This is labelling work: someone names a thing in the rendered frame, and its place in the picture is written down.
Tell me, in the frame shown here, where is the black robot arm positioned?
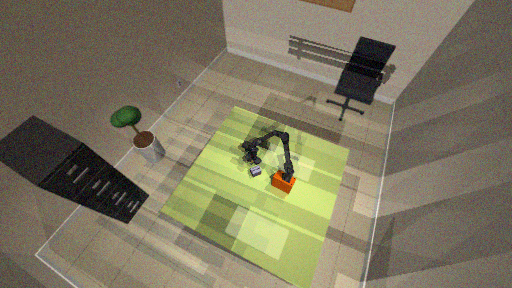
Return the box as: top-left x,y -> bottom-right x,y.
241,130 -> 294,183

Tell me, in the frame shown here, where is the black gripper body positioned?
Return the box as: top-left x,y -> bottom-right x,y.
245,149 -> 262,165

